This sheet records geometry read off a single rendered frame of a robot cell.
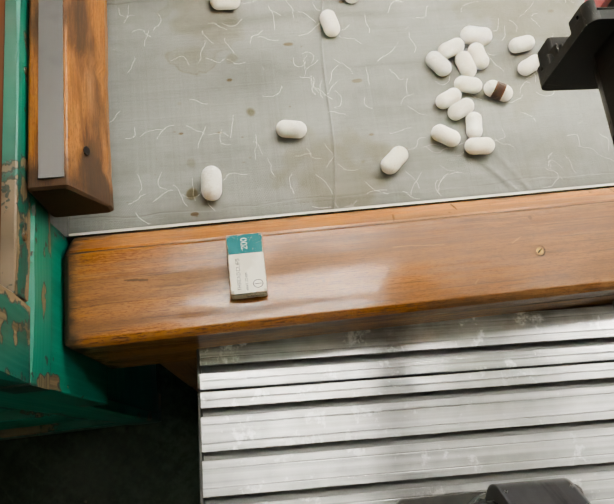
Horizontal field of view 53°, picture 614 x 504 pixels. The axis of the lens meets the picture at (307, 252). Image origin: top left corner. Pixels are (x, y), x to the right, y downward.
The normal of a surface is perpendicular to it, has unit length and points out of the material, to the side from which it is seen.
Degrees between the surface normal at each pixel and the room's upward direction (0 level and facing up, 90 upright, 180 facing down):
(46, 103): 0
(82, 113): 67
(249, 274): 0
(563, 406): 0
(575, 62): 88
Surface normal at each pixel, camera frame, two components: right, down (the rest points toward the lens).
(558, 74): 0.08, 0.94
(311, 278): 0.06, -0.29
